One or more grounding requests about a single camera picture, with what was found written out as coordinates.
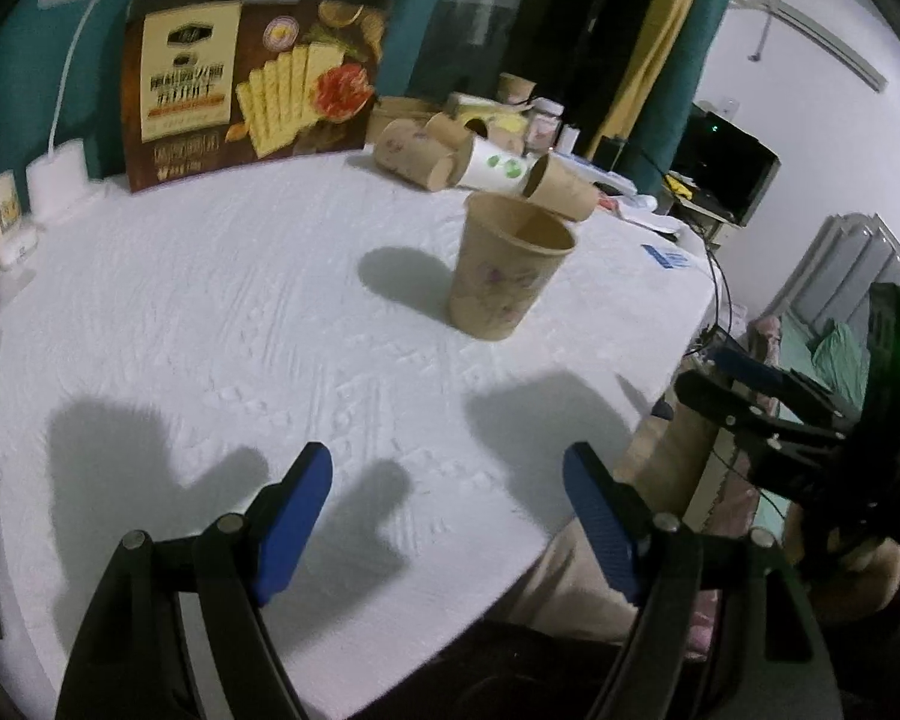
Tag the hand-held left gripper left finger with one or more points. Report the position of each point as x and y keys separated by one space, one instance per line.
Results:
x=294 y=521

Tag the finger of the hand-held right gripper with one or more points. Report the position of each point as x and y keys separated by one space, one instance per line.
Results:
x=727 y=409
x=750 y=369

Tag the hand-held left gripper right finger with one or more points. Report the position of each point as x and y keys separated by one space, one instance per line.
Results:
x=598 y=523

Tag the brown floral paper cup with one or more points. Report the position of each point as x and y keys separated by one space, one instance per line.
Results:
x=506 y=270

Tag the white green-print paper cup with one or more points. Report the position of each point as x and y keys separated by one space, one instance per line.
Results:
x=495 y=165

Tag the person's leg in beige pants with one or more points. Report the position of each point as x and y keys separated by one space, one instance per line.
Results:
x=667 y=457

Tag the green pillow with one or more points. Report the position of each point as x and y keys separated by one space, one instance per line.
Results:
x=840 y=356

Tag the blue card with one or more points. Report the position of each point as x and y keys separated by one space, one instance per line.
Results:
x=664 y=256

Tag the grey bed headboard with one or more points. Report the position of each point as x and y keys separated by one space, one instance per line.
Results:
x=855 y=262

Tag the black monitor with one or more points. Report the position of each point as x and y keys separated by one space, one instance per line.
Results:
x=731 y=157

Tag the teal curtain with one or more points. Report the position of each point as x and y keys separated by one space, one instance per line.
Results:
x=675 y=67

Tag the glass jar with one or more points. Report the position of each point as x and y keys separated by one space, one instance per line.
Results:
x=546 y=124

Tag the white air conditioner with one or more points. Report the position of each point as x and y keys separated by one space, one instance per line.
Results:
x=810 y=26

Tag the yellow box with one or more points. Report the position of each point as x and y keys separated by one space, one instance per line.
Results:
x=495 y=120

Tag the white desk lamp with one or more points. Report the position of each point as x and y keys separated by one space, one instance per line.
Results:
x=60 y=165

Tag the brown cracker box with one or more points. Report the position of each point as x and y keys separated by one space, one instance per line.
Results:
x=225 y=82

